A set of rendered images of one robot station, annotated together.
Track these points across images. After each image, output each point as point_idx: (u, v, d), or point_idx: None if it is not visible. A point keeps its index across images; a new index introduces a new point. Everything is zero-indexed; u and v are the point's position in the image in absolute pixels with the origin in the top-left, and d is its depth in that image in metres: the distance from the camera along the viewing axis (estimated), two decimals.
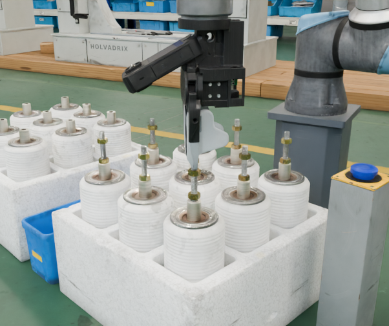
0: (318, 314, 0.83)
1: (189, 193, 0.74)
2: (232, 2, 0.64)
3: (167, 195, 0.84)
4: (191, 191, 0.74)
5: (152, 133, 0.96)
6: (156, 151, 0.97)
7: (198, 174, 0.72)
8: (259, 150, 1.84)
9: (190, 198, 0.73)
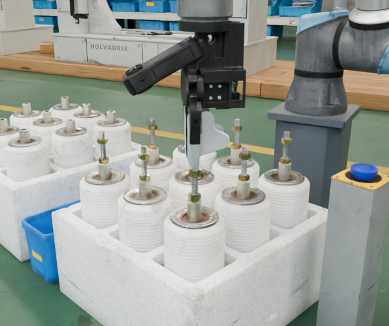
0: (318, 314, 0.83)
1: (199, 195, 0.74)
2: (233, 4, 0.64)
3: (167, 195, 0.84)
4: (198, 193, 0.74)
5: (152, 133, 0.96)
6: (156, 151, 0.97)
7: (188, 173, 0.73)
8: (259, 150, 1.84)
9: (194, 195, 0.75)
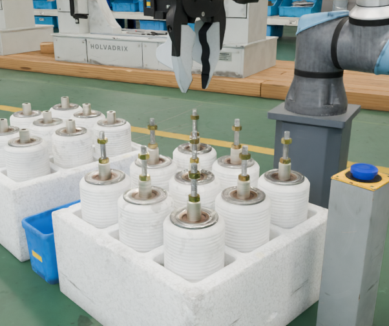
0: (318, 314, 0.83)
1: (196, 199, 0.73)
2: None
3: (167, 195, 0.84)
4: (195, 196, 0.74)
5: (152, 133, 0.96)
6: (156, 151, 0.97)
7: None
8: (259, 150, 1.84)
9: (199, 198, 0.74)
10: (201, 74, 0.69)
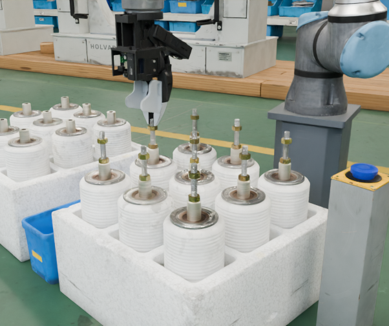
0: (318, 314, 0.83)
1: (196, 199, 0.73)
2: None
3: (167, 195, 0.84)
4: (195, 196, 0.74)
5: (155, 132, 0.97)
6: (156, 151, 0.97)
7: None
8: (259, 150, 1.84)
9: (199, 198, 0.74)
10: (148, 113, 0.95)
